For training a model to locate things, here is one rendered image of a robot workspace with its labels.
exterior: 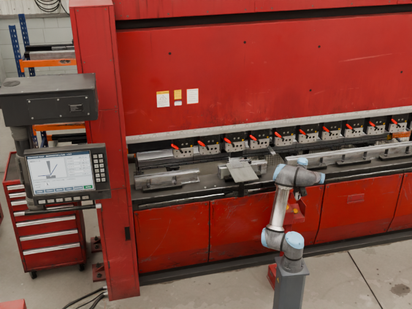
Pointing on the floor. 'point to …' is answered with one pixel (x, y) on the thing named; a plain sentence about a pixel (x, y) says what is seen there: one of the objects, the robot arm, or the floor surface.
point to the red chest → (43, 228)
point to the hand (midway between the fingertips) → (297, 199)
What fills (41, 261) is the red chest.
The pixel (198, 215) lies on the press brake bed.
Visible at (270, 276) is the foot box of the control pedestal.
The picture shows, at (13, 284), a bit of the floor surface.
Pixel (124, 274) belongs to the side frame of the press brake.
